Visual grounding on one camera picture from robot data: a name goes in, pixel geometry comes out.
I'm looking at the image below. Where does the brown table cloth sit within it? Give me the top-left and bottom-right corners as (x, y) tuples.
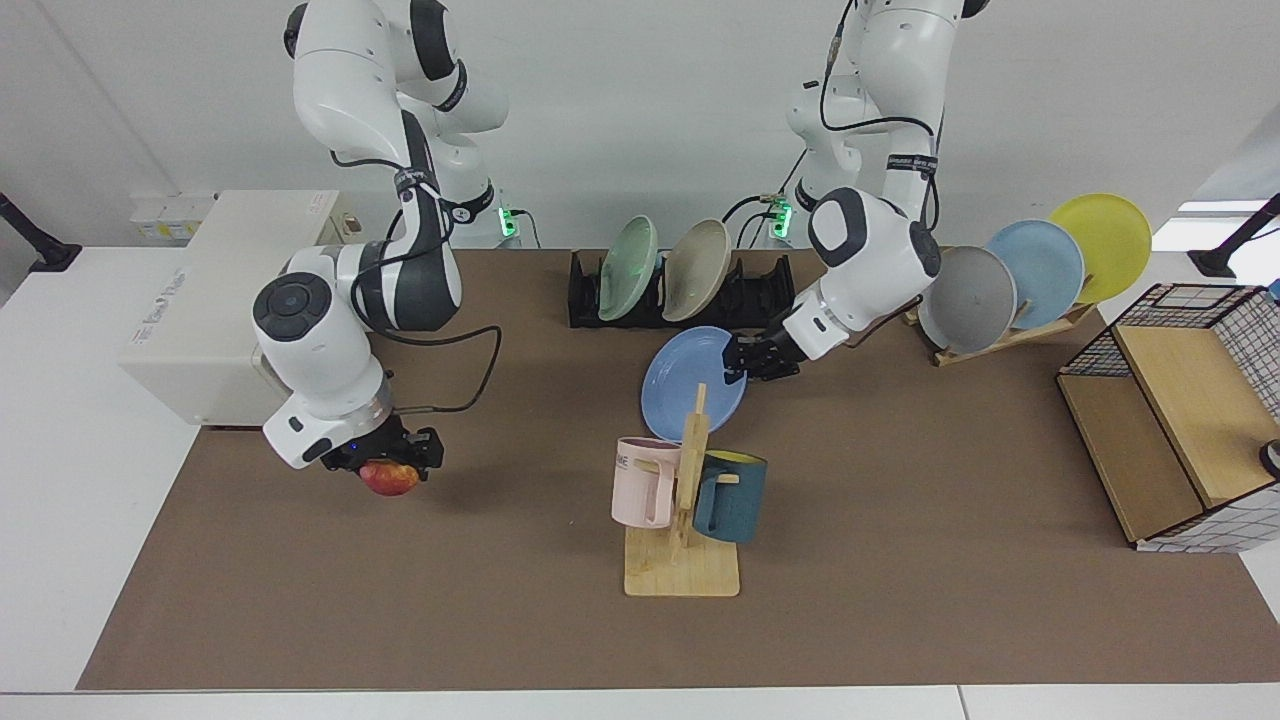
(77, 247), (1280, 691)

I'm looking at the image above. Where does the yellow plate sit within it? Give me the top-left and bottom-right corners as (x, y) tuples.
(1047, 193), (1153, 305)

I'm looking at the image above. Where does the pale toaster oven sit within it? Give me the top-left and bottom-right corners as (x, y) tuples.
(118, 190), (366, 429)

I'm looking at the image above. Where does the black base cable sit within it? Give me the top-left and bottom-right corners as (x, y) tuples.
(722, 150), (813, 249)

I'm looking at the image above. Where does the black dish rack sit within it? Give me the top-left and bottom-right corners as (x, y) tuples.
(568, 248), (798, 331)

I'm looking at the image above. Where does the wooden plate rack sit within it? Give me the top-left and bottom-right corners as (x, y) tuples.
(904, 300), (1096, 367)

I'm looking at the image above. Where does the wooden cup stand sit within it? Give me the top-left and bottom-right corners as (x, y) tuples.
(624, 383), (742, 599)

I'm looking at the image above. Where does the green plate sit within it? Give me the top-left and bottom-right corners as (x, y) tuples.
(597, 216), (661, 323)

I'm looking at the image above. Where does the grey plate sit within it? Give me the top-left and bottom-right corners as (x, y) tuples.
(918, 246), (1018, 353)

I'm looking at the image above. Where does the red yellow apple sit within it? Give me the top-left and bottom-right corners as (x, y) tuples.
(359, 460), (421, 498)

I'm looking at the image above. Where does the white socket box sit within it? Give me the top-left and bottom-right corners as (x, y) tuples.
(130, 190), (219, 244)

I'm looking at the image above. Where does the pink cup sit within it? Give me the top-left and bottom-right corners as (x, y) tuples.
(611, 437), (683, 529)

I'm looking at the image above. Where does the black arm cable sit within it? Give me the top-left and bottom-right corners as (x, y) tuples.
(818, 0), (943, 233)
(330, 150), (503, 416)

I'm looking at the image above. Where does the dark blue cup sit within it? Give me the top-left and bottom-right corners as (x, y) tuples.
(692, 450), (769, 545)

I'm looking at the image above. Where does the light blue plate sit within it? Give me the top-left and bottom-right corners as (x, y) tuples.
(985, 219), (1086, 331)

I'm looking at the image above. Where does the beige plate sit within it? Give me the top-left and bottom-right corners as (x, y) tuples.
(661, 219), (733, 324)

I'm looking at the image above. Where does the wire basket with wooden floor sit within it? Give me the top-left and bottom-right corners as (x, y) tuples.
(1057, 283), (1280, 554)

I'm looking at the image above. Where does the black clamp stand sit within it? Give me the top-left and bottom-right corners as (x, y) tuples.
(1188, 193), (1280, 279)
(0, 192), (83, 273)

